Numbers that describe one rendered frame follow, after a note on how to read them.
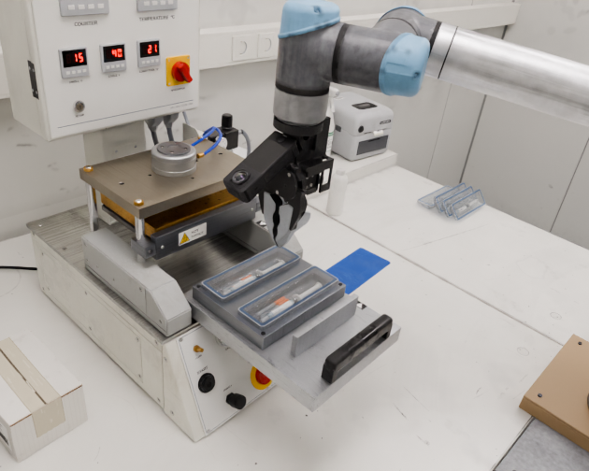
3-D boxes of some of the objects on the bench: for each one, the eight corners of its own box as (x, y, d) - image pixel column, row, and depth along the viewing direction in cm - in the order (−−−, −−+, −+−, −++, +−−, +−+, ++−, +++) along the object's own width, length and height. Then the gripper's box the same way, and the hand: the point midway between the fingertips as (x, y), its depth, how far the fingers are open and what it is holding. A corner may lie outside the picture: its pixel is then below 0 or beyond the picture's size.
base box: (41, 292, 119) (29, 226, 110) (179, 236, 144) (178, 178, 135) (194, 445, 91) (195, 372, 82) (334, 341, 116) (346, 277, 107)
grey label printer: (306, 139, 201) (310, 93, 192) (343, 131, 212) (351, 88, 203) (351, 164, 185) (360, 117, 176) (390, 153, 197) (400, 108, 188)
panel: (205, 436, 92) (175, 338, 87) (318, 352, 112) (298, 269, 107) (211, 439, 91) (181, 340, 86) (324, 354, 110) (306, 269, 106)
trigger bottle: (301, 156, 187) (309, 84, 174) (316, 150, 192) (325, 80, 179) (321, 164, 182) (331, 92, 169) (336, 159, 188) (346, 88, 175)
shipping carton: (-34, 395, 94) (-45, 358, 90) (40, 362, 103) (34, 325, 98) (11, 467, 84) (1, 429, 79) (90, 422, 92) (84, 385, 88)
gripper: (345, 121, 77) (325, 245, 88) (299, 102, 82) (286, 221, 93) (305, 134, 72) (289, 264, 83) (258, 112, 77) (250, 238, 88)
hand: (276, 240), depth 86 cm, fingers closed
